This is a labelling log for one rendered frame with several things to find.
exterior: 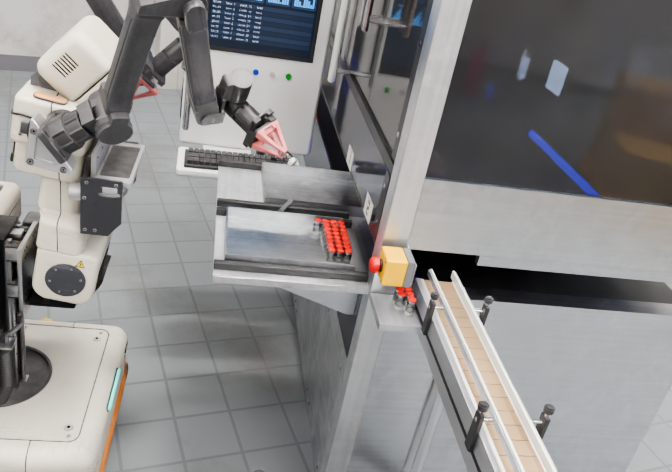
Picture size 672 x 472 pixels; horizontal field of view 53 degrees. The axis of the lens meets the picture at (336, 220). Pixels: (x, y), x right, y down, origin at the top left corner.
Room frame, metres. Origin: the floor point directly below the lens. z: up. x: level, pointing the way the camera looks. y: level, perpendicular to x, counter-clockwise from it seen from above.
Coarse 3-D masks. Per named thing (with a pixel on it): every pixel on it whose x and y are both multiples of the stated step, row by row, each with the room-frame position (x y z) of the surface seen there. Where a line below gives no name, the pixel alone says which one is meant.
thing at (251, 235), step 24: (240, 216) 1.72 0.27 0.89; (264, 216) 1.73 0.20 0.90; (288, 216) 1.75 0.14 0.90; (312, 216) 1.76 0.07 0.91; (240, 240) 1.59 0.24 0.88; (264, 240) 1.62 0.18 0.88; (288, 240) 1.65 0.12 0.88; (312, 240) 1.67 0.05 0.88; (288, 264) 1.49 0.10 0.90; (312, 264) 1.51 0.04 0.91; (336, 264) 1.52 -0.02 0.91
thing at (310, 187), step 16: (272, 176) 2.04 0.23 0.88; (288, 176) 2.07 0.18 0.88; (304, 176) 2.09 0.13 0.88; (320, 176) 2.11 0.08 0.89; (336, 176) 2.12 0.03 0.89; (272, 192) 1.92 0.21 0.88; (288, 192) 1.95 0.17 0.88; (304, 192) 1.97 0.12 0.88; (320, 192) 2.00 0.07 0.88; (336, 192) 2.02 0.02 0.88; (352, 192) 2.05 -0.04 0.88; (336, 208) 1.86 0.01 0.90; (352, 208) 1.87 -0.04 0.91
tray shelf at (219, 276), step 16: (224, 176) 1.97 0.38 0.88; (240, 176) 2.00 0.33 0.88; (256, 176) 2.02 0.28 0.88; (224, 192) 1.86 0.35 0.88; (240, 192) 1.88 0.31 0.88; (256, 192) 1.91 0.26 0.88; (224, 224) 1.67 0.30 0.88; (352, 224) 1.82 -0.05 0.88; (224, 240) 1.58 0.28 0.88; (352, 240) 1.73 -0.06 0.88; (368, 240) 1.75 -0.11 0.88; (352, 256) 1.64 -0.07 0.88; (368, 256) 1.65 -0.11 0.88; (224, 272) 1.43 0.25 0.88; (240, 272) 1.44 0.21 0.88; (304, 288) 1.46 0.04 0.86; (320, 288) 1.46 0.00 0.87; (336, 288) 1.47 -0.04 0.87; (352, 288) 1.48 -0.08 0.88; (368, 288) 1.49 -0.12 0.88
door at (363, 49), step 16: (384, 0) 2.02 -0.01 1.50; (384, 16) 1.98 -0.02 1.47; (352, 32) 2.39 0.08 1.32; (368, 32) 2.14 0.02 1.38; (352, 48) 2.34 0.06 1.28; (368, 48) 2.10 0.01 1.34; (352, 64) 2.29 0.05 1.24; (368, 64) 2.06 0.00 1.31; (368, 80) 2.01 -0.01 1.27; (368, 96) 1.97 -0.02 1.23
